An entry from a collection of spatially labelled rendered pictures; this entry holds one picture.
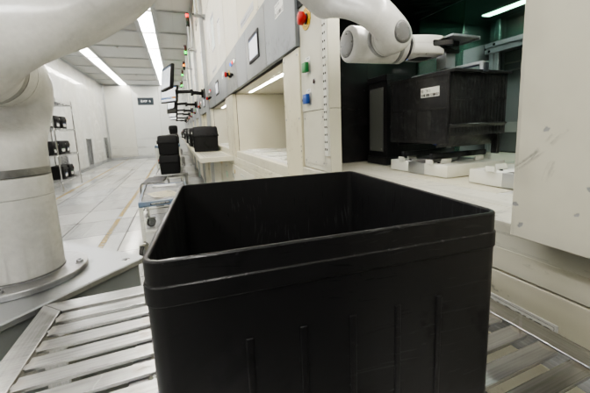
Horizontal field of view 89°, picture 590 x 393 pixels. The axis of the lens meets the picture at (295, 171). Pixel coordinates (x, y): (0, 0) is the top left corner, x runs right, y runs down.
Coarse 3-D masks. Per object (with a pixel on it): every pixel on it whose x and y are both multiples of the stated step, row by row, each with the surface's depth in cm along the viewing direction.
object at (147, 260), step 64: (192, 192) 44; (256, 192) 47; (320, 192) 50; (384, 192) 41; (192, 256) 18; (256, 256) 20; (320, 256) 21; (384, 256) 22; (448, 256) 24; (192, 320) 19; (256, 320) 20; (320, 320) 22; (384, 320) 23; (448, 320) 25; (192, 384) 19; (256, 384) 21; (320, 384) 22; (384, 384) 24; (448, 384) 26
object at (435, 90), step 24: (432, 72) 87; (456, 72) 71; (480, 72) 74; (504, 72) 76; (408, 96) 84; (432, 96) 76; (456, 96) 72; (480, 96) 76; (504, 96) 79; (408, 120) 85; (432, 120) 77; (456, 120) 73; (480, 120) 76; (504, 120) 80; (408, 144) 91; (456, 144) 78
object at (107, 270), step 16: (96, 256) 62; (112, 256) 62; (128, 256) 62; (80, 272) 56; (96, 272) 55; (112, 272) 55; (128, 272) 59; (64, 288) 50; (80, 288) 50; (96, 288) 53; (112, 288) 56; (0, 304) 46; (16, 304) 46; (32, 304) 45; (0, 320) 42; (16, 320) 42; (128, 320) 59; (0, 336) 41; (16, 336) 43; (112, 336) 56; (0, 352) 41; (112, 352) 56; (112, 368) 57
